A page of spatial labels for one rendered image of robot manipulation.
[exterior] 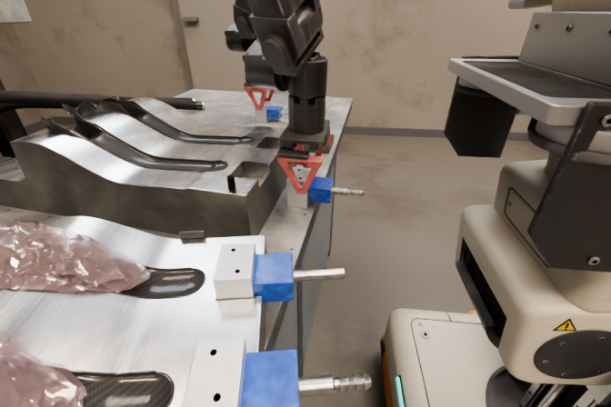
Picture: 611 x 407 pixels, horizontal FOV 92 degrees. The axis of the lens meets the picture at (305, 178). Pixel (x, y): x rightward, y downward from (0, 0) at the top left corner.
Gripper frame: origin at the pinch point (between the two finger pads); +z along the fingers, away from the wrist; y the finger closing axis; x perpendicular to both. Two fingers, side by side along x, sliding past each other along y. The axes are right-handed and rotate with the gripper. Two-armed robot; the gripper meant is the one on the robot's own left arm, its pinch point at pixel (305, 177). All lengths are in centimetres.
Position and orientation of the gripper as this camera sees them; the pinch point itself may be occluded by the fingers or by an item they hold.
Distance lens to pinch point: 51.8
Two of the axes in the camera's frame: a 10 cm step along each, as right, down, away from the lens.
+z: -0.2, 8.7, 5.0
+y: -1.8, 4.8, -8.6
